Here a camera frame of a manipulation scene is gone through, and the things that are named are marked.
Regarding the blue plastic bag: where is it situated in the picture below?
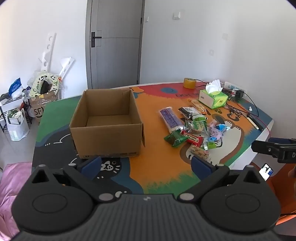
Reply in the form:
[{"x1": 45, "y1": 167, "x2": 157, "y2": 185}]
[{"x1": 9, "y1": 78, "x2": 23, "y2": 97}]

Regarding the yellow tape roll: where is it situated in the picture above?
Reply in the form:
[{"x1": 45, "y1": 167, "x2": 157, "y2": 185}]
[{"x1": 183, "y1": 77, "x2": 197, "y2": 89}]

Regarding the orange chair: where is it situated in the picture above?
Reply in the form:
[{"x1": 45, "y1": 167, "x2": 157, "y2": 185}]
[{"x1": 265, "y1": 162, "x2": 296, "y2": 216}]

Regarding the black door handle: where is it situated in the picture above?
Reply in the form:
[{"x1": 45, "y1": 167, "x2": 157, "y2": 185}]
[{"x1": 91, "y1": 32, "x2": 102, "y2": 48}]

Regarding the light green snack packet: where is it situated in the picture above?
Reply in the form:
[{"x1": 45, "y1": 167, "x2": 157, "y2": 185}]
[{"x1": 203, "y1": 137, "x2": 224, "y2": 150}]

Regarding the red snack packet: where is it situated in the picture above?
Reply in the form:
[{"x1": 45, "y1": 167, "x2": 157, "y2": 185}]
[{"x1": 181, "y1": 130, "x2": 204, "y2": 146}]

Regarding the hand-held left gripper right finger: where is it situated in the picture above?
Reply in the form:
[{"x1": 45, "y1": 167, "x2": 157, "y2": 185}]
[{"x1": 178, "y1": 155, "x2": 265, "y2": 204}]

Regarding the black shoe rack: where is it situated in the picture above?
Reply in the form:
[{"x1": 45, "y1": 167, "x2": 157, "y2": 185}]
[{"x1": 0, "y1": 94, "x2": 33, "y2": 133}]

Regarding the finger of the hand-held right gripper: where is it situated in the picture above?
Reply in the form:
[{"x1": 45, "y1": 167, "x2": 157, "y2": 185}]
[
  {"x1": 252, "y1": 140, "x2": 281, "y2": 159},
  {"x1": 269, "y1": 138, "x2": 296, "y2": 146}
]

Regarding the dark green snack packet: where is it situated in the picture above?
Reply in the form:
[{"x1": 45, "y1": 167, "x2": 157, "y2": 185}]
[{"x1": 164, "y1": 129, "x2": 189, "y2": 148}]

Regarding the black white snack packet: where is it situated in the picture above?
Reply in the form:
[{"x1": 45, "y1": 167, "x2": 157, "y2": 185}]
[{"x1": 178, "y1": 107, "x2": 197, "y2": 118}]

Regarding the clear cracker packet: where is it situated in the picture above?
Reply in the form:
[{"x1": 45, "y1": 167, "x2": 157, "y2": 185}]
[{"x1": 188, "y1": 145, "x2": 212, "y2": 163}]

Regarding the orange cracker packet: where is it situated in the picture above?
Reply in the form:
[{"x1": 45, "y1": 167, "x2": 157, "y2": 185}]
[{"x1": 188, "y1": 99, "x2": 207, "y2": 114}]

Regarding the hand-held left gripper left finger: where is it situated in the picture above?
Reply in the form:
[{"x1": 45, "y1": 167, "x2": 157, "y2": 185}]
[{"x1": 30, "y1": 156, "x2": 122, "y2": 204}]

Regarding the tall white foam board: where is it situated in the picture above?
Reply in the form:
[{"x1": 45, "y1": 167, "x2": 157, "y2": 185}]
[{"x1": 38, "y1": 32, "x2": 57, "y2": 71}]

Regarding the panda print toilet seat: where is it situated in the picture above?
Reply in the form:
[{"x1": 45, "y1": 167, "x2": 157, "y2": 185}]
[{"x1": 29, "y1": 71, "x2": 61, "y2": 97}]

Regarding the pink blanket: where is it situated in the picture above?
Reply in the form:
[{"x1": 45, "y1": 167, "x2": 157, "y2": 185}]
[{"x1": 0, "y1": 162, "x2": 33, "y2": 240}]

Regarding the short white foam board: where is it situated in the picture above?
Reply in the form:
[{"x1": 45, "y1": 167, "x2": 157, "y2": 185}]
[{"x1": 59, "y1": 57, "x2": 75, "y2": 78}]

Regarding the purple white snack packet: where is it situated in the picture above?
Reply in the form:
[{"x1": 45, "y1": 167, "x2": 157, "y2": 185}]
[{"x1": 159, "y1": 107, "x2": 184, "y2": 134}]

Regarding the grey door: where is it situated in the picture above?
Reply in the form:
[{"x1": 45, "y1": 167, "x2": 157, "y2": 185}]
[{"x1": 85, "y1": 0, "x2": 146, "y2": 90}]

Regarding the printed cardboard box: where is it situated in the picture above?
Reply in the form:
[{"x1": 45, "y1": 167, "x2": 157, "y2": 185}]
[{"x1": 29, "y1": 92, "x2": 59, "y2": 126}]

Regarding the white shopping bag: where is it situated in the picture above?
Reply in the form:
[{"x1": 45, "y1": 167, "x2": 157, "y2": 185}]
[{"x1": 6, "y1": 108, "x2": 30, "y2": 141}]

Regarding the red cable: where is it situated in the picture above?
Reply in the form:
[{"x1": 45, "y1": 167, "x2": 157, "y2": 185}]
[{"x1": 249, "y1": 113, "x2": 272, "y2": 138}]

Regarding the white power strip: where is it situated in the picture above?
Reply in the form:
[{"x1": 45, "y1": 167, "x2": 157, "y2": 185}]
[{"x1": 223, "y1": 81, "x2": 247, "y2": 93}]

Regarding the green tissue box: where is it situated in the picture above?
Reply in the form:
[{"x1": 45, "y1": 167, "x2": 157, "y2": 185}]
[{"x1": 198, "y1": 79, "x2": 228, "y2": 109}]

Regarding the pink snack packet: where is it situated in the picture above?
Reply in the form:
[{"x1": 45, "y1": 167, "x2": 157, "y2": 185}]
[{"x1": 206, "y1": 122, "x2": 224, "y2": 140}]

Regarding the colourful cartoon table mat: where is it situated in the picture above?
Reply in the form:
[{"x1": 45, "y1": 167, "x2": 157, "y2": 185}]
[{"x1": 31, "y1": 82, "x2": 274, "y2": 195}]

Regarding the green white panda packet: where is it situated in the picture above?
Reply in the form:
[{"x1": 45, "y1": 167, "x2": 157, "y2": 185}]
[{"x1": 184, "y1": 119, "x2": 208, "y2": 135}]

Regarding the white pen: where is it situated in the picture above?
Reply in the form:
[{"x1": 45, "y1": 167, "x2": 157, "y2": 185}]
[{"x1": 246, "y1": 115, "x2": 260, "y2": 129}]

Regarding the smartphone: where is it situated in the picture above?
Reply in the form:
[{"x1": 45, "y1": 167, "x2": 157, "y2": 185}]
[{"x1": 259, "y1": 163, "x2": 274, "y2": 182}]

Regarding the black marker pen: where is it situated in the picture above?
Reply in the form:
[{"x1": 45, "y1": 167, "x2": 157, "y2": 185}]
[{"x1": 248, "y1": 113, "x2": 264, "y2": 131}]

